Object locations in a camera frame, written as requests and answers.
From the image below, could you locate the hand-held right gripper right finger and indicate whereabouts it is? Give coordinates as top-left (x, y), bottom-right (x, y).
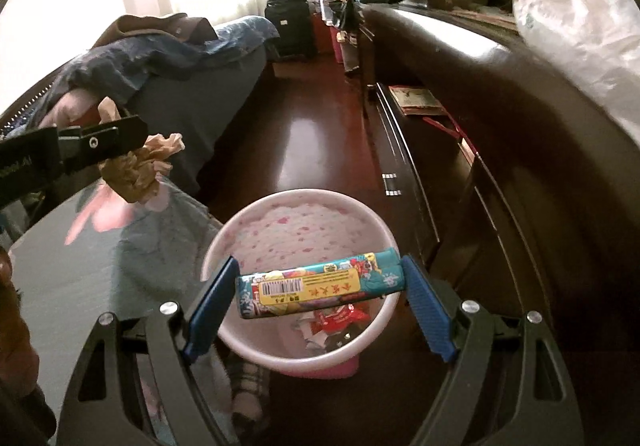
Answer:
top-left (399, 255), bottom-right (587, 446)

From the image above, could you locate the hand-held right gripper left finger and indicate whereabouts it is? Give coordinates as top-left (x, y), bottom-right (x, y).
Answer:
top-left (59, 255), bottom-right (242, 446)

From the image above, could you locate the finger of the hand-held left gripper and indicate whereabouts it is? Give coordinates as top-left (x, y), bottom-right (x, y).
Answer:
top-left (56, 115), bottom-right (149, 163)

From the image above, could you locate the brown paper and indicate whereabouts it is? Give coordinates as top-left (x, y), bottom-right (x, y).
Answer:
top-left (97, 96), bottom-right (186, 205)

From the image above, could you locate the red and white snack packet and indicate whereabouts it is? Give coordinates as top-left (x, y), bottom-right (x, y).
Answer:
top-left (307, 305), bottom-right (372, 344)

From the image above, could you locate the teal colourful printed box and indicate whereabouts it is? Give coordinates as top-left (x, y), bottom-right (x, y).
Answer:
top-left (234, 249), bottom-right (404, 322)

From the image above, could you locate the pink spotted bin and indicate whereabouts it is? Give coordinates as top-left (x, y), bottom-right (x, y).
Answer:
top-left (200, 189), bottom-right (402, 379)

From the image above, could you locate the plaid slipper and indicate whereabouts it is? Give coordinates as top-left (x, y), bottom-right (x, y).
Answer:
top-left (227, 355), bottom-right (273, 434)

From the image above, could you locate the grey bed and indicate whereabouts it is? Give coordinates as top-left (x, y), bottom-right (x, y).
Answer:
top-left (0, 15), bottom-right (282, 199)

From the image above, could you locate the dark wooden cabinet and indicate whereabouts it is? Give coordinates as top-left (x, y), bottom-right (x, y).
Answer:
top-left (357, 1), bottom-right (640, 446)

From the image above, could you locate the tan book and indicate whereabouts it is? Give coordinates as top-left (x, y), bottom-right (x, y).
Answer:
top-left (389, 85), bottom-right (447, 118)

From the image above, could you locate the black suitcase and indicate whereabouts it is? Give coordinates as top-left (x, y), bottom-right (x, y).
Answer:
top-left (263, 0), bottom-right (315, 61)

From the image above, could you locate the red storage container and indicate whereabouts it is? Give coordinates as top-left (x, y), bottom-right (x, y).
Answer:
top-left (311, 22), bottom-right (347, 63)

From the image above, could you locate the white plastic bag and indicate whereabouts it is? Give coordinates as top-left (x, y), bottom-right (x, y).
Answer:
top-left (514, 0), bottom-right (640, 149)

